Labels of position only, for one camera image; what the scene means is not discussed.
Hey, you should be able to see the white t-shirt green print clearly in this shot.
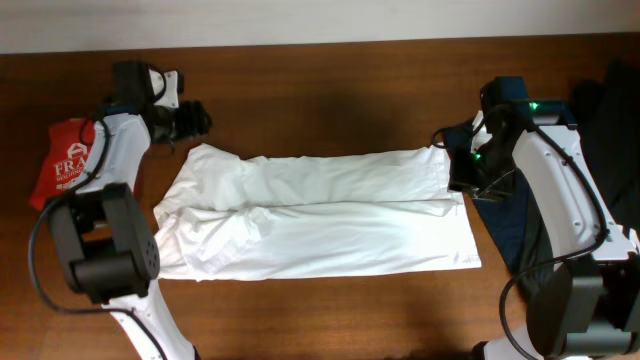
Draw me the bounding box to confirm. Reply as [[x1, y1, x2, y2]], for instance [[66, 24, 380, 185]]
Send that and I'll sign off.
[[154, 145, 481, 281]]

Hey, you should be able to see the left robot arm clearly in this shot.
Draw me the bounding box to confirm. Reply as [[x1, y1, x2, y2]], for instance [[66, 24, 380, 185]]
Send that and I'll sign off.
[[27, 60, 212, 359]]

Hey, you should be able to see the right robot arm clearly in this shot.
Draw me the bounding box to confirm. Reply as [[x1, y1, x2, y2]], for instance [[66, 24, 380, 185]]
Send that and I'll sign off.
[[449, 76, 639, 359]]

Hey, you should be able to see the navy blue t-shirt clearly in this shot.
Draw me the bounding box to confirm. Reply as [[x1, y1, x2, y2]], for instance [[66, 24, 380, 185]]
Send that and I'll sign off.
[[442, 121, 529, 273]]

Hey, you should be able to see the red folded t-shirt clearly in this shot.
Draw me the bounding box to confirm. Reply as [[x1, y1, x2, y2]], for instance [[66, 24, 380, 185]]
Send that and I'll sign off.
[[29, 118, 95, 211]]

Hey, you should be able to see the black t-shirt white lettering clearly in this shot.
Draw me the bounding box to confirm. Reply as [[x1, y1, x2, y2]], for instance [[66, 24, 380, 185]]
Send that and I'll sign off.
[[512, 60, 639, 274]]

